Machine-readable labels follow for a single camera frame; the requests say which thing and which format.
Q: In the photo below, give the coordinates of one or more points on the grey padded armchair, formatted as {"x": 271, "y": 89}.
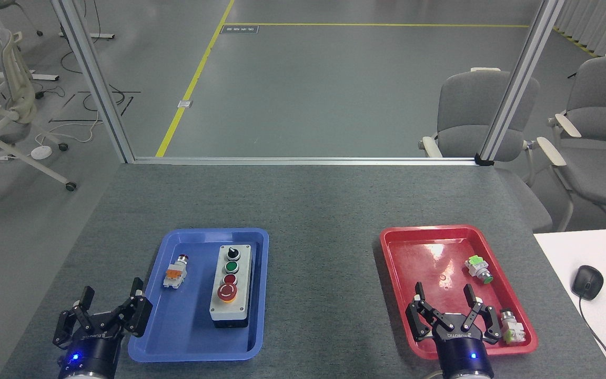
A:
{"x": 603, "y": 152}
{"x": 466, "y": 105}

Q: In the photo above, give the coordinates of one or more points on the green push button switch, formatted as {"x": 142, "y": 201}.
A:
{"x": 477, "y": 267}

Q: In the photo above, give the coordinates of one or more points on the blue plastic tray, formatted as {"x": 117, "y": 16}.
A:
{"x": 187, "y": 326}

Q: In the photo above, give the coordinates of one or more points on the silver push button green block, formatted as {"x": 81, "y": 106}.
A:
{"x": 512, "y": 327}

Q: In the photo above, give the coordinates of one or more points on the white desk foot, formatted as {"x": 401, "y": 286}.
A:
{"x": 40, "y": 77}
{"x": 98, "y": 36}

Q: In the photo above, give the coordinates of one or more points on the grey floor sign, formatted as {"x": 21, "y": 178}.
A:
{"x": 239, "y": 29}

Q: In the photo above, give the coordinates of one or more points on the red plastic tray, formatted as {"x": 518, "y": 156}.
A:
{"x": 424, "y": 263}

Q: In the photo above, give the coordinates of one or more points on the silver aluminium rail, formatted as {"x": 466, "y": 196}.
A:
{"x": 303, "y": 160}

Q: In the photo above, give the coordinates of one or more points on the white desk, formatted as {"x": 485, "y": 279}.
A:
{"x": 561, "y": 258}

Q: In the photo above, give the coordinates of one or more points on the grey control box with buttons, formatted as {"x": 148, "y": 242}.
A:
{"x": 240, "y": 302}

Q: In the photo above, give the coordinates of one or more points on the white mesh office chair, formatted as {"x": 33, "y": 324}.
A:
{"x": 16, "y": 95}

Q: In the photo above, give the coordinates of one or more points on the red push button orange block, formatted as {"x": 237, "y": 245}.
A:
{"x": 175, "y": 275}

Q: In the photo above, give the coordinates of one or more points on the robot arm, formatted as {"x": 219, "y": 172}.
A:
{"x": 466, "y": 377}
{"x": 88, "y": 377}

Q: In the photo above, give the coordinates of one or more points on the white round floor disc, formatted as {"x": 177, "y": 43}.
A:
{"x": 41, "y": 152}

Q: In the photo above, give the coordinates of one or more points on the silver aluminium post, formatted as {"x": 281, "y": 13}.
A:
{"x": 518, "y": 84}
{"x": 92, "y": 79}

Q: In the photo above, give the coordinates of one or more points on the white pleated curtain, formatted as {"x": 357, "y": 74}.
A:
{"x": 597, "y": 21}

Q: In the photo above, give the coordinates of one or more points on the black computer mouse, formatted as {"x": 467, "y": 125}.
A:
{"x": 587, "y": 281}

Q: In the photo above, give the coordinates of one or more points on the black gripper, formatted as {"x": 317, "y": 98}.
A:
{"x": 463, "y": 352}
{"x": 92, "y": 347}

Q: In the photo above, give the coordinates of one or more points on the metal floor socket plate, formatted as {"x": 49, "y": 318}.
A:
{"x": 185, "y": 103}

